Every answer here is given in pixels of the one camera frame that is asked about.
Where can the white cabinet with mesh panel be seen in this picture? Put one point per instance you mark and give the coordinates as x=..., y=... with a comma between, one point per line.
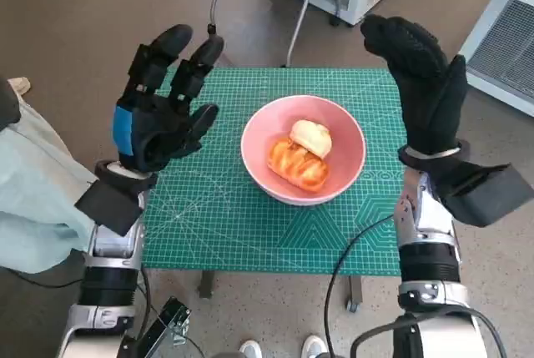
x=500, y=41

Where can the black metal bracket device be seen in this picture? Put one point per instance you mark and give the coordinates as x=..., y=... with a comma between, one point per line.
x=164, y=326

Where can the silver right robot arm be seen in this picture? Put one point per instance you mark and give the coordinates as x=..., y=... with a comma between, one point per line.
x=425, y=266

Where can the white shoe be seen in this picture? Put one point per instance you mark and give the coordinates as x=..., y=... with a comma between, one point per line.
x=250, y=349
x=313, y=347

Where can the round bread bun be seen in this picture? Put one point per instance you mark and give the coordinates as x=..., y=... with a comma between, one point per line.
x=310, y=137

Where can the green cutting mat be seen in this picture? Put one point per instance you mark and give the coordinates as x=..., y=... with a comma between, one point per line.
x=208, y=216

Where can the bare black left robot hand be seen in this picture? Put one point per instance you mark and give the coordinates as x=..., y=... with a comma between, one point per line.
x=158, y=132

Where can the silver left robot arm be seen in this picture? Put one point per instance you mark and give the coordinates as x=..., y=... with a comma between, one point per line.
x=106, y=283

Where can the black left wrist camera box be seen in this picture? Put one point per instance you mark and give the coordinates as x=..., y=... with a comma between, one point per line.
x=110, y=208

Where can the pink bowl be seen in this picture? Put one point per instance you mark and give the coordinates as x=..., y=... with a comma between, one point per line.
x=258, y=153

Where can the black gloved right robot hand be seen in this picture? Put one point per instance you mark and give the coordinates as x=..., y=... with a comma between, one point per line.
x=425, y=95

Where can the dark table leg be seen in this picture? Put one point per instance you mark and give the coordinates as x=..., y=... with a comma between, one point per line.
x=354, y=291
x=205, y=285

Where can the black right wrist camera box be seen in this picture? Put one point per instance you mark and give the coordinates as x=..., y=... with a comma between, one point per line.
x=480, y=199

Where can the long glazed bread loaf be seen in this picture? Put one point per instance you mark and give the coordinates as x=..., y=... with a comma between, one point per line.
x=296, y=170

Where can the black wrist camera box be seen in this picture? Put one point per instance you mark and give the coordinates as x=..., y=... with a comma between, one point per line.
x=110, y=208
x=480, y=199

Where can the person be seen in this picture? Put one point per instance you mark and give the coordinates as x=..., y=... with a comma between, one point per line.
x=37, y=191

